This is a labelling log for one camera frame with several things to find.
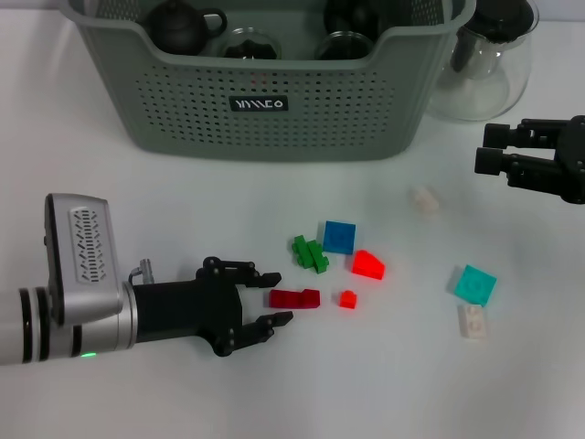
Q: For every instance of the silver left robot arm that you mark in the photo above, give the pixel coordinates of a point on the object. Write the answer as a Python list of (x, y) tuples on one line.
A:
[(100, 329)]

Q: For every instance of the white flat toy plate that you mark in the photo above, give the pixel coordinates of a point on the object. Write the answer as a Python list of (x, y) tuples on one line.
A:
[(473, 322)]

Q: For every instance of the dark red long brick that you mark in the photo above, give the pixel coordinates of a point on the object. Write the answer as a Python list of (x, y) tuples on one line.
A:
[(288, 299)]

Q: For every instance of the red sloped toy brick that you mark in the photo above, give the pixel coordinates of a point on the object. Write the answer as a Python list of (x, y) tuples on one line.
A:
[(368, 266)]

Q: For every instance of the grey-green perforated plastic basket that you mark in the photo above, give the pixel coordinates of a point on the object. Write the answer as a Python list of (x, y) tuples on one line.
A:
[(274, 132)]

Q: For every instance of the glass teacup black holder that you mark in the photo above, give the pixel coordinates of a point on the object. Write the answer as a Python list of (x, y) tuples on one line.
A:
[(343, 48), (352, 18), (251, 46)]

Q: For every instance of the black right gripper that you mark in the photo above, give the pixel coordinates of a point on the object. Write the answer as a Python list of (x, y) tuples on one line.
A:
[(573, 164)]

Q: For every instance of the glass carafe black lid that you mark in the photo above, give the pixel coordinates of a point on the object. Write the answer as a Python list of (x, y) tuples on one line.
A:
[(484, 91)]

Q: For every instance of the dark brown clay teapot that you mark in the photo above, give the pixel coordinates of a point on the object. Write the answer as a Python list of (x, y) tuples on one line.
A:
[(176, 29)]

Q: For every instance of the small white toy brick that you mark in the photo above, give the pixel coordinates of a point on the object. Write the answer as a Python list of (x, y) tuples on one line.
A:
[(425, 201)]

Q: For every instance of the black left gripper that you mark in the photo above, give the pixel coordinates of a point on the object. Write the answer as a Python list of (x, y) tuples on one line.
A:
[(183, 311)]

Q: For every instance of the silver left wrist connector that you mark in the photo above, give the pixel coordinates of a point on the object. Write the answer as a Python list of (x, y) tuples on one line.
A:
[(146, 270)]

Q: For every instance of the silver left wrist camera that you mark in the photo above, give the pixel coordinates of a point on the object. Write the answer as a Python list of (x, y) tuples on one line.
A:
[(87, 242)]

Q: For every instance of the blue square toy plate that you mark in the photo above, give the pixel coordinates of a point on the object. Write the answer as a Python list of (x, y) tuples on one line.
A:
[(339, 237)]

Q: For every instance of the teal square toy plate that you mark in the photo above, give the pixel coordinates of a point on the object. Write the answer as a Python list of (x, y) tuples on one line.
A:
[(475, 284)]

